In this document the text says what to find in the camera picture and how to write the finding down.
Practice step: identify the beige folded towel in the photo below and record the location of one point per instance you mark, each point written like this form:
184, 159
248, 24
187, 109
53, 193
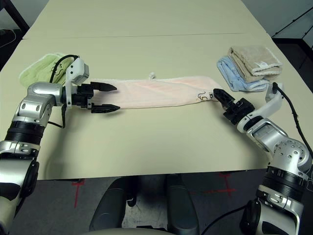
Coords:
252, 61

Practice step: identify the light blue folded towel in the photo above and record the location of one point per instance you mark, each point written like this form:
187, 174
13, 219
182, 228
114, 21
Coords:
230, 73

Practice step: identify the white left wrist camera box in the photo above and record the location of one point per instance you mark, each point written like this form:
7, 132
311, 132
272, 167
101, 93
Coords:
79, 71

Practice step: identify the black metal frame stand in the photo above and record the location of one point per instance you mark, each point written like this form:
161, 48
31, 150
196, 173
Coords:
292, 38

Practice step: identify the beige robot torso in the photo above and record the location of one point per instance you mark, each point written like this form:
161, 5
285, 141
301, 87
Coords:
127, 232

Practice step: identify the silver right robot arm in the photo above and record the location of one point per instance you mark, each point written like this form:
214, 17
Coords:
269, 132

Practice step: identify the green folded towel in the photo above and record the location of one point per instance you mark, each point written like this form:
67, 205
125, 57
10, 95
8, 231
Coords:
39, 73

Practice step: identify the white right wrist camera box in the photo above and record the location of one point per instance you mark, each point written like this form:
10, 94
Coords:
271, 102

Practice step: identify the dark grey robot right leg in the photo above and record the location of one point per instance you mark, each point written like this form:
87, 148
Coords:
183, 210

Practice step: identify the pink terry towel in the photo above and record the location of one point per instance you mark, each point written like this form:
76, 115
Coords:
159, 93

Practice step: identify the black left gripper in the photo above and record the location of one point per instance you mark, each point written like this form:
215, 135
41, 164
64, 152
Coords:
82, 96

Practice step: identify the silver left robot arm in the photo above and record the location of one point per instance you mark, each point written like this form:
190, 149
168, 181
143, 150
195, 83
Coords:
41, 91

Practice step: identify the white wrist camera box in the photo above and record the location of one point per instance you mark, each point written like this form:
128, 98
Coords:
79, 71
271, 102

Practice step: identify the beige side table black legs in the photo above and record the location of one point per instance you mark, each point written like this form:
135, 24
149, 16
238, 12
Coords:
18, 16

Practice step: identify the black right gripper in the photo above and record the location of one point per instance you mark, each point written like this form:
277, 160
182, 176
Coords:
238, 110

